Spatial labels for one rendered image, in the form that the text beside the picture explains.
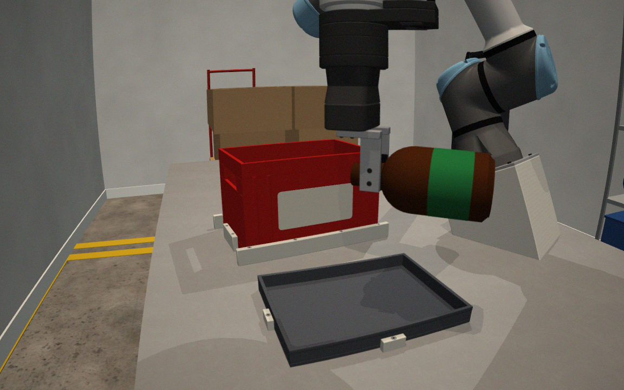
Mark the brown bottle with green label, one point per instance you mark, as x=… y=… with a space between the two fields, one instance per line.
x=439 y=182

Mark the red plastic crate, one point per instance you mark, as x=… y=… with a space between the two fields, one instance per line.
x=265 y=200

